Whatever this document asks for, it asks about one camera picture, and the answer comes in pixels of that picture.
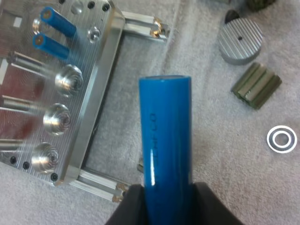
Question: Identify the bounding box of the bright blue cylinder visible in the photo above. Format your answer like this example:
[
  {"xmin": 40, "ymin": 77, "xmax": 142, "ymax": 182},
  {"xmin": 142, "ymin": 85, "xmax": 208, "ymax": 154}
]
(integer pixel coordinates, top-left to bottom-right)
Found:
[
  {"xmin": 32, "ymin": 33, "xmax": 70, "ymax": 60},
  {"xmin": 40, "ymin": 6, "xmax": 77, "ymax": 38},
  {"xmin": 138, "ymin": 75, "xmax": 195, "ymax": 225}
]

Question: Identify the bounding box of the small steel bearing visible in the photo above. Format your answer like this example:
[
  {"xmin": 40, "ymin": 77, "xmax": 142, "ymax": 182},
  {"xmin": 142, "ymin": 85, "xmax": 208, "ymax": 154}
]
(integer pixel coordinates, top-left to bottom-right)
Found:
[{"xmin": 266, "ymin": 125, "xmax": 298, "ymax": 154}]

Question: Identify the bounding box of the metal plate on aluminium frame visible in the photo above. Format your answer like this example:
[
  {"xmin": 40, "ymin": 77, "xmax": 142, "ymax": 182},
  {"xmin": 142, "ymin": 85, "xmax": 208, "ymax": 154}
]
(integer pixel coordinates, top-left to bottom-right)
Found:
[{"xmin": 0, "ymin": 0, "xmax": 171, "ymax": 203}]

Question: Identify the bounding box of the grey ribbed disc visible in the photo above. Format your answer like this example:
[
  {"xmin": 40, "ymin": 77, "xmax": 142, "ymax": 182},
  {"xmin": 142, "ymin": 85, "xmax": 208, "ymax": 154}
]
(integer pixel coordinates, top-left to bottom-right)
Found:
[{"xmin": 217, "ymin": 18, "xmax": 263, "ymax": 65}]

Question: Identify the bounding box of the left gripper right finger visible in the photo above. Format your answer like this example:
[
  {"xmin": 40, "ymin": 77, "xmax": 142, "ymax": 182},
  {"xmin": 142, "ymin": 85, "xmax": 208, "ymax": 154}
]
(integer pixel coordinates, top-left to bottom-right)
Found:
[{"xmin": 192, "ymin": 181, "xmax": 244, "ymax": 225}]

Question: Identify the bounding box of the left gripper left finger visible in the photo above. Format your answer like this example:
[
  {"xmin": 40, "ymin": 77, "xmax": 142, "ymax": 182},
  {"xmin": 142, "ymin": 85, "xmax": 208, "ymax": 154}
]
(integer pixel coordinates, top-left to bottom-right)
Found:
[{"xmin": 105, "ymin": 184, "xmax": 149, "ymax": 225}]

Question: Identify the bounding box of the dark green ribbed ring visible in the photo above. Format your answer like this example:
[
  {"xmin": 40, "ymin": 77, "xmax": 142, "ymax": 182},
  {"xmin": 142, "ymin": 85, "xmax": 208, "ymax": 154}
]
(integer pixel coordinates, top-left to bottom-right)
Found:
[{"xmin": 231, "ymin": 62, "xmax": 283, "ymax": 110}]

